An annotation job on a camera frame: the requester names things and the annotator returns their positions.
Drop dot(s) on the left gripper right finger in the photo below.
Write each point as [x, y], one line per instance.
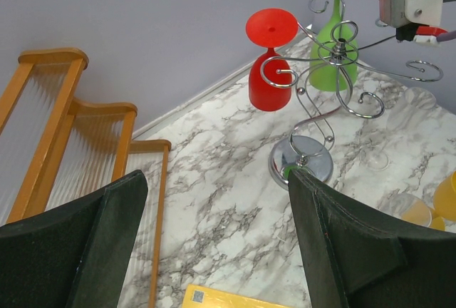
[357, 256]

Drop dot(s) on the wooden shelf rack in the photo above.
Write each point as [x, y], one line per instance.
[56, 148]

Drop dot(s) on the red plastic wine glass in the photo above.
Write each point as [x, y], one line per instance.
[269, 78]

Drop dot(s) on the orange plastic wine glass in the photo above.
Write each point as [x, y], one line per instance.
[443, 203]

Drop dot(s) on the green plastic wine glass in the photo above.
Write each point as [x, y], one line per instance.
[324, 76]

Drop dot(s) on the yellow book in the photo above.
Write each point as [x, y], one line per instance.
[203, 297]

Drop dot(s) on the chrome wine glass rack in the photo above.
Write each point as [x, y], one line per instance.
[308, 144]

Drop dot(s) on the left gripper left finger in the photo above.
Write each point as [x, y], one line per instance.
[77, 254]

